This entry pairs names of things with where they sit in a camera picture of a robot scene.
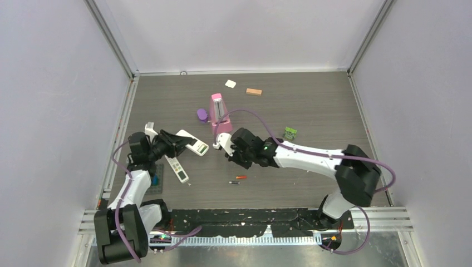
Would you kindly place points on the purple round object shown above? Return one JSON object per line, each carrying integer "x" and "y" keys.
{"x": 202, "y": 115}

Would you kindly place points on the grey building baseplate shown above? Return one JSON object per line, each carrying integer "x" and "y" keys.
{"x": 154, "y": 190}

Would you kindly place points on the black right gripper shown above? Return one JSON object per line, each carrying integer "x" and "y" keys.
{"x": 234, "y": 158}

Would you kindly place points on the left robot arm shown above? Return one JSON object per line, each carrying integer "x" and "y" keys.
{"x": 122, "y": 228}

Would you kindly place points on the green terminal block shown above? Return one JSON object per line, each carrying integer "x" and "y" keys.
{"x": 289, "y": 134}

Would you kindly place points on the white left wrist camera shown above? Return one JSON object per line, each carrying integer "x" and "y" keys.
{"x": 150, "y": 129}

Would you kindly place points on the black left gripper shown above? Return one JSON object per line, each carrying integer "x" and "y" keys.
{"x": 175, "y": 144}

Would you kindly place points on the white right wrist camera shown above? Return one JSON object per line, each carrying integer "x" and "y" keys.
{"x": 224, "y": 142}

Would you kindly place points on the pink metronome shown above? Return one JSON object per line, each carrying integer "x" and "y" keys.
{"x": 217, "y": 111}

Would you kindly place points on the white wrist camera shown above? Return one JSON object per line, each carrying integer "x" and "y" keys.
{"x": 224, "y": 142}
{"x": 150, "y": 129}

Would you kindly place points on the white remote control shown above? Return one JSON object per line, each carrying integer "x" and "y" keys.
{"x": 177, "y": 169}
{"x": 197, "y": 146}

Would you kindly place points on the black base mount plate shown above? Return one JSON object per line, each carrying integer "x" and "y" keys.
{"x": 247, "y": 223}

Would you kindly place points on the white battery cover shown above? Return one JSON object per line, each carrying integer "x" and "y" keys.
{"x": 230, "y": 83}

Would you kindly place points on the small wooden block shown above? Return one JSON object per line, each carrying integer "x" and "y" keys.
{"x": 251, "y": 91}

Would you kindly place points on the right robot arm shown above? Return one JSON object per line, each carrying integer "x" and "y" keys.
{"x": 355, "y": 173}

